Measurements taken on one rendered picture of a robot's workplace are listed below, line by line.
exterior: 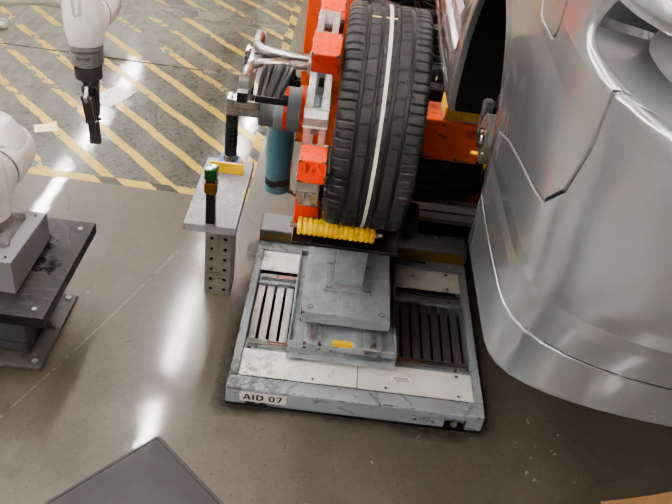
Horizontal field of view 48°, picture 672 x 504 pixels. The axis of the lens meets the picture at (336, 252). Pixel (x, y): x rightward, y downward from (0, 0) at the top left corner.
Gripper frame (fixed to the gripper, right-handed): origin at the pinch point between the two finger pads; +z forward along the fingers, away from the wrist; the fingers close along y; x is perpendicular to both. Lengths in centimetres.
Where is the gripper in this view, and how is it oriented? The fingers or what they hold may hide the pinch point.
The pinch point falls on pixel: (94, 131)
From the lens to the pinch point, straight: 232.7
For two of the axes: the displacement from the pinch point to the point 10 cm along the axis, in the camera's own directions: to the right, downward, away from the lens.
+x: 10.0, 0.5, 0.7
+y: 0.3, 5.6, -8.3
